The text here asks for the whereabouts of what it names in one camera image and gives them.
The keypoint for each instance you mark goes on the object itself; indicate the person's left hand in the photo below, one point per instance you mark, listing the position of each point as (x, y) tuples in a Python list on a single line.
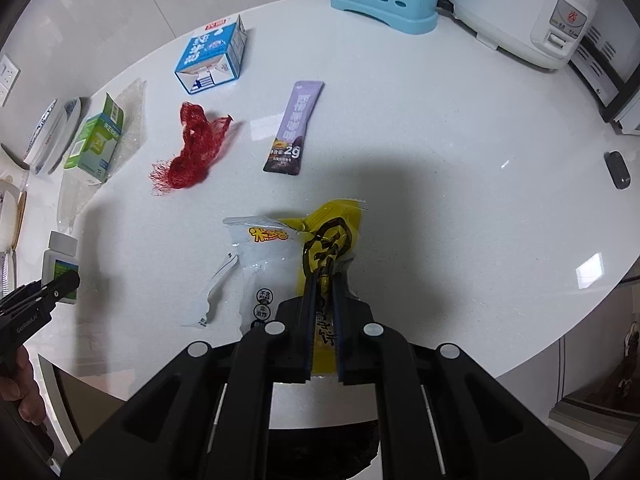
[(22, 390)]

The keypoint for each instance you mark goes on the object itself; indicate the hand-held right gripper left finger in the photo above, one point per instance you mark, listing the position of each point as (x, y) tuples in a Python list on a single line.
[(307, 340)]

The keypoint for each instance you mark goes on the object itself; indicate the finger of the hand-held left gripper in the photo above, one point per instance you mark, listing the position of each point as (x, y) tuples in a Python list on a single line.
[(62, 287)]

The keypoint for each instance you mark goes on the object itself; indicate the vented white appliance black frame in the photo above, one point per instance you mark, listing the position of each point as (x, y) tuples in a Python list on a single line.
[(607, 55)]

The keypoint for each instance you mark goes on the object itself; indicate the green white cardboard box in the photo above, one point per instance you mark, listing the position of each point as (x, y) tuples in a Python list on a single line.
[(95, 145)]

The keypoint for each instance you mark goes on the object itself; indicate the white floral rice cooker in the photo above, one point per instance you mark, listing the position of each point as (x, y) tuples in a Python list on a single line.
[(505, 10)]

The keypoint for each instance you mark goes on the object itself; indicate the brown cloth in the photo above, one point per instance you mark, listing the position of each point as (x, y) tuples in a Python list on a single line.
[(617, 385)]

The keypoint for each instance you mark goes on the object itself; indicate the blue white milk carton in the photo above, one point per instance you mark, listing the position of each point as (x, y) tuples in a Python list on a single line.
[(207, 52)]

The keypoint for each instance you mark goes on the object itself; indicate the white pill bottle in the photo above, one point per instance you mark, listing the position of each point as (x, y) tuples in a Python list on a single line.
[(56, 260)]

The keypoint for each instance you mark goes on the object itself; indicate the red mesh net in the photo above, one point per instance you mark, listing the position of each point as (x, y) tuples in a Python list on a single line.
[(195, 152)]

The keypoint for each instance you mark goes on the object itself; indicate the clear plastic bag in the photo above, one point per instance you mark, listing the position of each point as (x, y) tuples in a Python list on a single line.
[(131, 110)]

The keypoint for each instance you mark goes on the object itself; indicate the white plate blue rim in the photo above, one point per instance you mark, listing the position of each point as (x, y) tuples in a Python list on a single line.
[(57, 140), (40, 132)]

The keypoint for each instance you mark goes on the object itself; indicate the shoe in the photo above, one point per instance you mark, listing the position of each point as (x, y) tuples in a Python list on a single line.
[(632, 342)]

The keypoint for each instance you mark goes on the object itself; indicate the white wall socket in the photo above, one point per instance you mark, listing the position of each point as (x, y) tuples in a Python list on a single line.
[(7, 72)]

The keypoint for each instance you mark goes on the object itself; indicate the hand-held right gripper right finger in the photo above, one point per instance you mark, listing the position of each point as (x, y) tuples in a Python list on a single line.
[(341, 340)]

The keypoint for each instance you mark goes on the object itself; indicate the white container with wooden rim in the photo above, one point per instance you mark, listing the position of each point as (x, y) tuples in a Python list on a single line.
[(7, 210)]

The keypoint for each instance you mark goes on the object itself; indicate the torn clear wrapper strip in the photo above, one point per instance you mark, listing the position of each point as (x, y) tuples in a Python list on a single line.
[(215, 290)]

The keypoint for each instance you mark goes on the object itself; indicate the purple coffee sachet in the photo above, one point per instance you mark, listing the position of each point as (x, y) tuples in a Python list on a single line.
[(292, 127)]

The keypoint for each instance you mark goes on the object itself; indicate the yellow clear snack wrapper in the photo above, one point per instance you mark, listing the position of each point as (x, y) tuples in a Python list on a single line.
[(335, 220)]

